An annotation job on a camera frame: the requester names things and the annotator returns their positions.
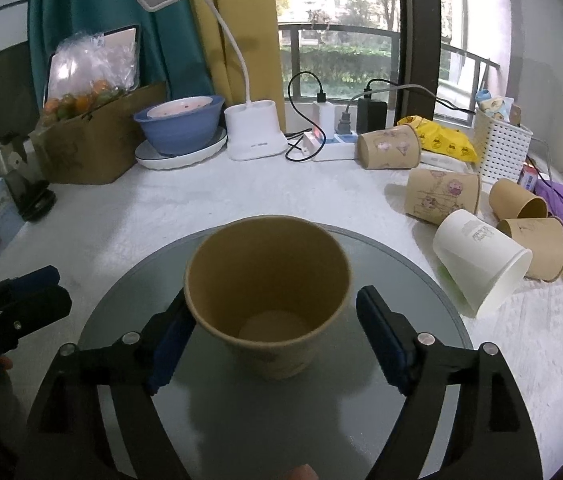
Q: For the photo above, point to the black power adapter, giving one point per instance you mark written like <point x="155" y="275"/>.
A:
<point x="371" y="114"/>

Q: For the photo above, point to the white charger plug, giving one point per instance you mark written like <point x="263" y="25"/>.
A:
<point x="324" y="116"/>

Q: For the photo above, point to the brown patterned paper cup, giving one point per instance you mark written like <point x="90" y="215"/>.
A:
<point x="269" y="287"/>

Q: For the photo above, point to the white plate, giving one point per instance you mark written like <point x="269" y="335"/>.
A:
<point x="148" y="157"/>

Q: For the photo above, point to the white desk lamp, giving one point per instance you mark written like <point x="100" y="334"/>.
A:
<point x="253" y="128"/>

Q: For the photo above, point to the white paper cup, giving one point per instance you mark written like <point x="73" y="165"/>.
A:
<point x="486" y="265"/>

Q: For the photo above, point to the brown patterned cup front-left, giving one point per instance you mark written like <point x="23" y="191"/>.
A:
<point x="431" y="195"/>

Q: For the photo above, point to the white power strip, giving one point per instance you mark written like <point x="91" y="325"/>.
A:
<point x="340" y="147"/>

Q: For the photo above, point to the plain brown cup front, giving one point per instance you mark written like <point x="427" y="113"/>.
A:
<point x="544" y="237"/>

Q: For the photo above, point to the brown patterned cup back-left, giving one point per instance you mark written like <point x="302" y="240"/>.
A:
<point x="393" y="148"/>

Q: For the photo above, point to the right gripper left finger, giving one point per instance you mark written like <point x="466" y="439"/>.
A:
<point x="67" y="437"/>

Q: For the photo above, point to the plain brown cup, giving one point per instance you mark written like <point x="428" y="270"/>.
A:
<point x="544" y="237"/>
<point x="509" y="200"/>

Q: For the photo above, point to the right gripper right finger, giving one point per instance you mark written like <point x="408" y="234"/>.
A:
<point x="492" y="435"/>

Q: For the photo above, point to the white plastic basket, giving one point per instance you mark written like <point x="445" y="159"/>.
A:
<point x="501" y="148"/>

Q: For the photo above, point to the pink bowl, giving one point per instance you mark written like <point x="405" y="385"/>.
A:
<point x="179" y="107"/>

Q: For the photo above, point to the round grey mat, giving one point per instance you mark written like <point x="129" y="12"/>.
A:
<point x="227" y="422"/>

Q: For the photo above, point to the plain brown cup back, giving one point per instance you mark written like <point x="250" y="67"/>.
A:
<point x="509" y="200"/>

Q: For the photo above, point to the yellow snack bag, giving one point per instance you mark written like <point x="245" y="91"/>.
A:
<point x="440" y="139"/>

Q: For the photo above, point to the plastic bag of fruit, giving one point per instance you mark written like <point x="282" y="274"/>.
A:
<point x="69" y="106"/>

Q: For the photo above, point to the black window frame post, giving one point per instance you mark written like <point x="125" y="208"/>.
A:
<point x="420" y="49"/>

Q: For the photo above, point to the teal curtain left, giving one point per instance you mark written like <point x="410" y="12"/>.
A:
<point x="170" y="47"/>

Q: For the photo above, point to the yellow curtain left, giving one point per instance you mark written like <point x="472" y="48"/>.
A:
<point x="253" y="24"/>

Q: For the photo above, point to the blue bowl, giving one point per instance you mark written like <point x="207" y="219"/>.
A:
<point x="182" y="134"/>

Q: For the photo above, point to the cardboard box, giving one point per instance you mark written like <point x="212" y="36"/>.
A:
<point x="98" y="147"/>

